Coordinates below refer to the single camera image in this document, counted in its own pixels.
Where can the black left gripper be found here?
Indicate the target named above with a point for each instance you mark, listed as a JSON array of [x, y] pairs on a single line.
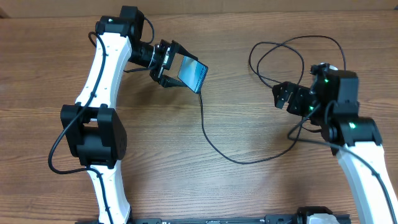
[[167, 58]]

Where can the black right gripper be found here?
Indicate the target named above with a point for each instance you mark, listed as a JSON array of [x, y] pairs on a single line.
[[298, 96]]

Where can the blue Samsung smartphone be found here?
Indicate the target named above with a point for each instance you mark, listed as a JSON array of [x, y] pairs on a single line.
[[192, 73]]

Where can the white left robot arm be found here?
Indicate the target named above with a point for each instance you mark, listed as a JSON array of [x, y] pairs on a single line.
[[94, 132]]

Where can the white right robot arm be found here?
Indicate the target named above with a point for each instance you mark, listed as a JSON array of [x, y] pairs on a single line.
[[332, 104]]

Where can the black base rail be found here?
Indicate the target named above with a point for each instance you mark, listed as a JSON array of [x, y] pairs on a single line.
[[311, 214]]

